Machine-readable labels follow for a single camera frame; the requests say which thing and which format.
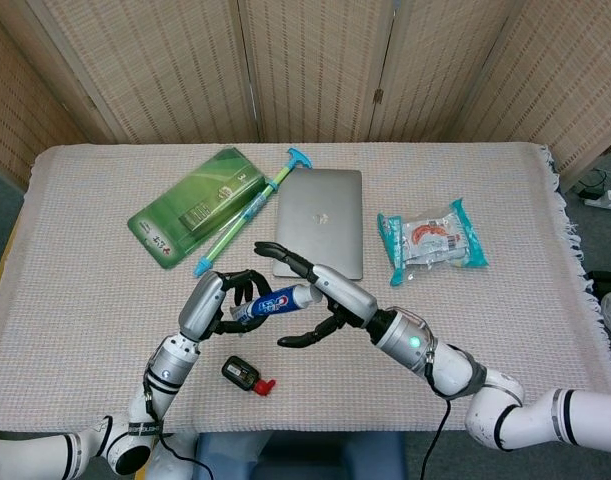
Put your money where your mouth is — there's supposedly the black floor cable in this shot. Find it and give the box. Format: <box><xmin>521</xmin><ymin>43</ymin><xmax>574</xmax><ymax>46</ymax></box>
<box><xmin>576</xmin><ymin>169</ymin><xmax>611</xmax><ymax>199</ymax></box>

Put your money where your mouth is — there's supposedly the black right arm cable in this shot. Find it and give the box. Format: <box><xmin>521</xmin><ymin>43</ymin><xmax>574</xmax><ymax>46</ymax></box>
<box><xmin>417</xmin><ymin>349</ymin><xmax>454</xmax><ymax>480</ymax></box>

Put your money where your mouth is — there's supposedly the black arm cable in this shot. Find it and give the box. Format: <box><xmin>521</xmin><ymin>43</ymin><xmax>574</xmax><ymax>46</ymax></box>
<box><xmin>142</xmin><ymin>379</ymin><xmax>209</xmax><ymax>480</ymax></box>
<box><xmin>417</xmin><ymin>349</ymin><xmax>454</xmax><ymax>480</ymax></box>

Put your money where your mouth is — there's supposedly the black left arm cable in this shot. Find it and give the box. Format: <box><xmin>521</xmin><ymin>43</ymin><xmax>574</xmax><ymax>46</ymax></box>
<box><xmin>142</xmin><ymin>379</ymin><xmax>209</xmax><ymax>480</ymax></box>

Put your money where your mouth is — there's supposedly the dark trouser leg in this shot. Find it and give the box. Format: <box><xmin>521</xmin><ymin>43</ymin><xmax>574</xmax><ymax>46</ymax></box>
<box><xmin>583</xmin><ymin>269</ymin><xmax>611</xmax><ymax>297</ymax></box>

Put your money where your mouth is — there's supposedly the wicker folding screen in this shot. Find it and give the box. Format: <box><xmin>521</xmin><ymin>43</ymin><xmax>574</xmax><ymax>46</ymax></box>
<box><xmin>0</xmin><ymin>0</ymin><xmax>611</xmax><ymax>194</ymax></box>

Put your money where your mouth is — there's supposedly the black ink bottle red cap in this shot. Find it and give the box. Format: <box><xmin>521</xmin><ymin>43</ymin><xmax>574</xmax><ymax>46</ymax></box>
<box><xmin>221</xmin><ymin>355</ymin><xmax>277</xmax><ymax>399</ymax></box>

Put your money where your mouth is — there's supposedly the blue white toothpaste tube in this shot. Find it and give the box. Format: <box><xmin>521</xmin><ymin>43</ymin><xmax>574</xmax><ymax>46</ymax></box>
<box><xmin>229</xmin><ymin>283</ymin><xmax>322</xmax><ymax>324</ymax></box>

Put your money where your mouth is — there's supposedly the grey closed laptop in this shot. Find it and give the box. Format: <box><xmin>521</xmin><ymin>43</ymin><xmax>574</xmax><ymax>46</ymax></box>
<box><xmin>271</xmin><ymin>168</ymin><xmax>365</xmax><ymax>281</ymax></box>

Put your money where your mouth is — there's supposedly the beige woven tablecloth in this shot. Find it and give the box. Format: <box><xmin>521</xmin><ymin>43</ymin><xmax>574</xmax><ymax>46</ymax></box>
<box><xmin>0</xmin><ymin>142</ymin><xmax>611</xmax><ymax>434</ymax></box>

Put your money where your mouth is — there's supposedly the white power strip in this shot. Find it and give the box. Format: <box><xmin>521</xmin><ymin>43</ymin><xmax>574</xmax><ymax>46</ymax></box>
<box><xmin>584</xmin><ymin>187</ymin><xmax>611</xmax><ymax>211</ymax></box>

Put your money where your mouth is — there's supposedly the blue robot base block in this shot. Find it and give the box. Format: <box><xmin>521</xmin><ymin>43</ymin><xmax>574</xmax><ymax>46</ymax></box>
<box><xmin>192</xmin><ymin>430</ymin><xmax>409</xmax><ymax>480</ymax></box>

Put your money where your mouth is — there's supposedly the green toothbrush blister pack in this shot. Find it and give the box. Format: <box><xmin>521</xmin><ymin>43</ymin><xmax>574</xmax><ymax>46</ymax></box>
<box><xmin>127</xmin><ymin>146</ymin><xmax>265</xmax><ymax>271</ymax></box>

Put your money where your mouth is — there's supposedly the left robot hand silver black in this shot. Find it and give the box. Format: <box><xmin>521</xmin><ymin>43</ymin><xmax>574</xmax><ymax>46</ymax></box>
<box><xmin>178</xmin><ymin>268</ymin><xmax>275</xmax><ymax>342</ymax></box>

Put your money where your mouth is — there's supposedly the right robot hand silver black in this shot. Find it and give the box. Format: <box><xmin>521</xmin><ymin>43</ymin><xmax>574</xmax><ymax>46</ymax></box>
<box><xmin>253</xmin><ymin>241</ymin><xmax>381</xmax><ymax>350</ymax></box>

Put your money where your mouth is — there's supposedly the green blue toy water pump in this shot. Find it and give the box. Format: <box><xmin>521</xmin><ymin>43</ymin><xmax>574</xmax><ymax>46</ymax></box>
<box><xmin>193</xmin><ymin>146</ymin><xmax>315</xmax><ymax>279</ymax></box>

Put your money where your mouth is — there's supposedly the teal clear snack bag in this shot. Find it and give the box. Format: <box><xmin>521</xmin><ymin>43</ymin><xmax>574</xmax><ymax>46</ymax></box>
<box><xmin>376</xmin><ymin>197</ymin><xmax>489</xmax><ymax>288</ymax></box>

